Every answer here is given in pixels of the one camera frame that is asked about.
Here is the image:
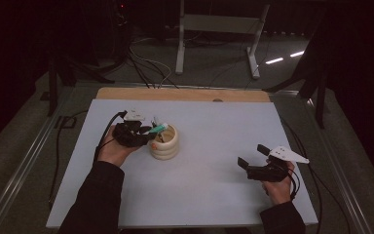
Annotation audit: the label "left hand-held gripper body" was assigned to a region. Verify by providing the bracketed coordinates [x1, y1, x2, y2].
[112, 110, 150, 148]

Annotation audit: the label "person's left hand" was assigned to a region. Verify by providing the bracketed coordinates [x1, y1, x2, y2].
[96, 126, 140, 167]

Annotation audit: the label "metal floor rail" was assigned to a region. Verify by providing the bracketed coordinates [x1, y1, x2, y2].
[0, 87, 76, 234]
[305, 97, 374, 234]

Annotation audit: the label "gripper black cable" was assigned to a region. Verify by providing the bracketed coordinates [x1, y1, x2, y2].
[48, 110, 128, 206]
[280, 116, 352, 234]

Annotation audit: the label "green white glue stick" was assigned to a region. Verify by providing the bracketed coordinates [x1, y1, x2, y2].
[147, 122, 169, 135]

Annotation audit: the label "person's right hand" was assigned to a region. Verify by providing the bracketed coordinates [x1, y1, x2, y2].
[262, 161, 296, 207]

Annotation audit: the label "black tripod stand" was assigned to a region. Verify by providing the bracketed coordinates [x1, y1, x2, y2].
[262, 19, 330, 130]

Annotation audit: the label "cream ribbed pen holder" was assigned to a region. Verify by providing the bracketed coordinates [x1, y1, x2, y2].
[148, 123, 179, 161]

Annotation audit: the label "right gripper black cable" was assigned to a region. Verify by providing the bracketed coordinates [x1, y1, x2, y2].
[280, 116, 352, 234]

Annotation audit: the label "black floor cables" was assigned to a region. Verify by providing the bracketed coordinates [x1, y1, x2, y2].
[126, 52, 179, 90]

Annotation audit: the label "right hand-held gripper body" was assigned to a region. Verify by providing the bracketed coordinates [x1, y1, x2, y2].
[246, 145, 310, 182]

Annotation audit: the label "white floor cable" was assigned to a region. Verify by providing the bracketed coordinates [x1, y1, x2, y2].
[130, 48, 173, 89]

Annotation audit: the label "white metal stand frame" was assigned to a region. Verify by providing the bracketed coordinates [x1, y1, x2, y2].
[174, 0, 271, 80]

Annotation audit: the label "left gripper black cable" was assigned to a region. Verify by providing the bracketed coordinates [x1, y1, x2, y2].
[48, 110, 128, 206]

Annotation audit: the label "white table mat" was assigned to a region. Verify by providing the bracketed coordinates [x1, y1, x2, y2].
[45, 98, 319, 228]

